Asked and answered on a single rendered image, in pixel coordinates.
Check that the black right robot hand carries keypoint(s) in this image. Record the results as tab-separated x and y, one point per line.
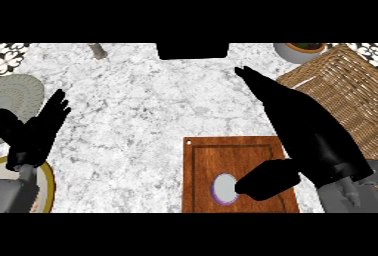
305	133

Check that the purple-rimmed can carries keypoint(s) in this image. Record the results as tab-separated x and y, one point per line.
224	188

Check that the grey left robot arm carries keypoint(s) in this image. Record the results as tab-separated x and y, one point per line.
20	191

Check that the brown wicker basket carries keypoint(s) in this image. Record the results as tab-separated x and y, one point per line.
340	96

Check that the pale green round placemat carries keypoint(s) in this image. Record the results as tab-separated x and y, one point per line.
20	95

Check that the grey plant pot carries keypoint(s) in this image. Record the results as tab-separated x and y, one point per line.
299	51

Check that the brown wooden cutting board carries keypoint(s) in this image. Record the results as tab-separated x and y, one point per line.
231	166

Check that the gold-rimmed white plate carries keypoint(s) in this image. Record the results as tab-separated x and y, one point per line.
45	190

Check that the brown wooden stick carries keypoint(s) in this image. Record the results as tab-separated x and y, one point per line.
98	50

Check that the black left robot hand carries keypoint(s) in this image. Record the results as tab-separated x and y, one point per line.
36	133

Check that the black and white patterned cloth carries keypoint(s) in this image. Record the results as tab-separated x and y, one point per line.
11	56
365	50

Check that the black appliance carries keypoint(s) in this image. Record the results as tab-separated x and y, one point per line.
193	50

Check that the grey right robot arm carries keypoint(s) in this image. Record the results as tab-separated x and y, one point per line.
349	195

